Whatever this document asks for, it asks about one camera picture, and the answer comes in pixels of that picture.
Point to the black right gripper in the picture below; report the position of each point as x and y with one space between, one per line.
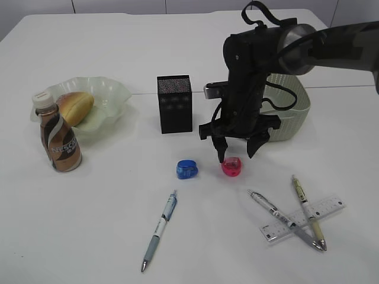
238 115

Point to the pink pencil sharpener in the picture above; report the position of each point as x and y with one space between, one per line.
231 166

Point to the sugared toy bread bun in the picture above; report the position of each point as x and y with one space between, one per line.
75 106

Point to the brown Nescafe coffee bottle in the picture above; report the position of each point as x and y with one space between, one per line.
57 136

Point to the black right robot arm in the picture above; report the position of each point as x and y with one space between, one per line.
294 49

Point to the blue pencil sharpener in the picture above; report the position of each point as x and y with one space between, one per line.
186 169

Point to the pale green plastic basket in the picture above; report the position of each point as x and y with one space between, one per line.
291 119

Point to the black mesh pen holder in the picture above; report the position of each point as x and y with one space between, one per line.
175 103

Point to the blue grey ballpoint pen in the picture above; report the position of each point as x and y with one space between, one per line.
164 219

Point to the silver grey ballpoint pen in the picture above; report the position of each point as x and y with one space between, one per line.
292 226

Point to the cream yellow ballpoint pen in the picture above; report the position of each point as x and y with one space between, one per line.
309 213

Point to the pale green wavy glass plate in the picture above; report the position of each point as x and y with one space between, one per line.
106 119

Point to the transparent plastic ruler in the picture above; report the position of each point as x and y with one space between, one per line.
276 231

